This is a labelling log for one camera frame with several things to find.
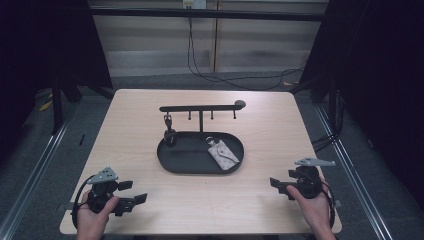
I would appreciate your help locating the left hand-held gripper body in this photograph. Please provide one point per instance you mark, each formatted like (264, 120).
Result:
(102, 191)

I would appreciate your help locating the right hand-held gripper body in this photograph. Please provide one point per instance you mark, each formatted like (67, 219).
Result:
(310, 183)

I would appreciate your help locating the white patterned key pouch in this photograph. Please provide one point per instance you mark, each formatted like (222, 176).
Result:
(222, 156)

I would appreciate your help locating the black key rack with tray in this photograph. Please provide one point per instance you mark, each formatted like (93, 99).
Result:
(186, 160)

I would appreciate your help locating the person's right hand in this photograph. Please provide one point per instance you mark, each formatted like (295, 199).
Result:
(310, 210)

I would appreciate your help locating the person's left hand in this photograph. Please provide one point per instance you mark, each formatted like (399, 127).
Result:
(91, 220)

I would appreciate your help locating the black metal stand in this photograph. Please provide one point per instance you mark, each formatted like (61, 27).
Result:
(57, 106)

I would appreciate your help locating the yellow tape strip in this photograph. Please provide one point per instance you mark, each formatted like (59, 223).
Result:
(45, 106)

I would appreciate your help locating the dark curtain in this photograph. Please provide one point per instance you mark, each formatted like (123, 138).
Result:
(383, 66)
(40, 50)

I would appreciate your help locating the black horizontal bar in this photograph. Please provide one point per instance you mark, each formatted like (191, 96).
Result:
(200, 14)

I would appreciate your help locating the metal floor rail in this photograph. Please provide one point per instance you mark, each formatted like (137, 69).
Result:
(30, 186)
(353, 173)

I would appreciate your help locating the white wall socket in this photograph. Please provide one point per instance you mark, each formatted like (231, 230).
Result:
(194, 4)

